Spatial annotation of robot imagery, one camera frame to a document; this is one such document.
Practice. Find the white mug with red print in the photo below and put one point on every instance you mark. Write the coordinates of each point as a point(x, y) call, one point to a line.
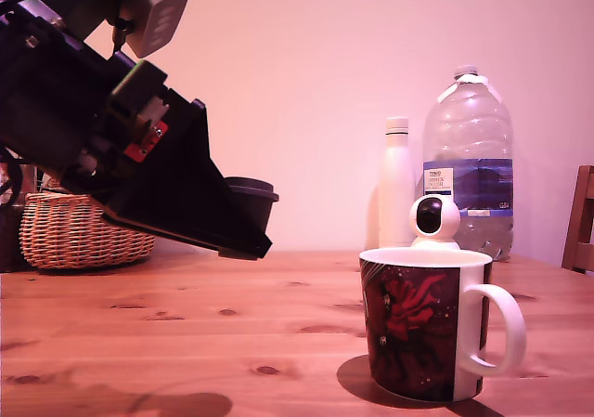
point(408, 324)

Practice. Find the wooden chair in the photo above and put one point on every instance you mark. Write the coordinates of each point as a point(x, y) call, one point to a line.
point(579, 222)

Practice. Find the dark coffee capsule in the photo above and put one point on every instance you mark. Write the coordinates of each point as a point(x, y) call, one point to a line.
point(255, 203)

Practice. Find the small white round camera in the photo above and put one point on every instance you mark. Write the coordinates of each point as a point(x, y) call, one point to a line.
point(434, 217)

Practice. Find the woven wicker basket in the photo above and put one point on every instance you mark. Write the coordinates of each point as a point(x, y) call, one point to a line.
point(69, 236)

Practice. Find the large clear water bottle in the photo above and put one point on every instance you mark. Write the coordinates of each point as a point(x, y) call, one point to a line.
point(468, 134)

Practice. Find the white metal bottle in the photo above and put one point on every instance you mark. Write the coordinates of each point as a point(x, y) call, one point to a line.
point(396, 189)

